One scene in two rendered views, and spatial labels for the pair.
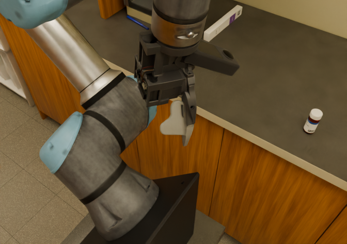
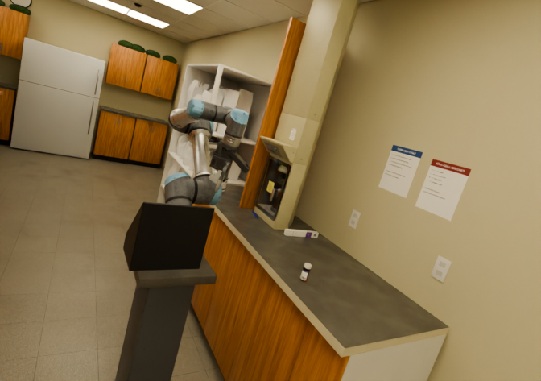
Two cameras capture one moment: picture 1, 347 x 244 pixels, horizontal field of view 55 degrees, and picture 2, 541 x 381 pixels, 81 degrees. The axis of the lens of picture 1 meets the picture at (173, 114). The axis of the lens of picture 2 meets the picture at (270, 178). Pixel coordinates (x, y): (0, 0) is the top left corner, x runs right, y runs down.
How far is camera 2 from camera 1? 1.06 m
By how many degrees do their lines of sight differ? 42
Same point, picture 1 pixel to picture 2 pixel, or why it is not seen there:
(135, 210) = not seen: hidden behind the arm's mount
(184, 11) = (229, 130)
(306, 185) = (287, 317)
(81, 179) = (171, 190)
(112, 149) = (191, 192)
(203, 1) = (236, 130)
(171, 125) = (213, 177)
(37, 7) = (194, 109)
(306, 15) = (356, 252)
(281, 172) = (278, 305)
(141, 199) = not seen: hidden behind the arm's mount
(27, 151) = not seen: hidden behind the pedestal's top
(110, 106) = (201, 180)
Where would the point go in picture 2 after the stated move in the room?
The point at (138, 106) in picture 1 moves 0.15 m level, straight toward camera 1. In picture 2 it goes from (212, 188) to (196, 192)
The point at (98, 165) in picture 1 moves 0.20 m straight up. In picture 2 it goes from (181, 189) to (192, 146)
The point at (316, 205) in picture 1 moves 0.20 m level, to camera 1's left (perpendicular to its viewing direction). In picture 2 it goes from (289, 340) to (252, 319)
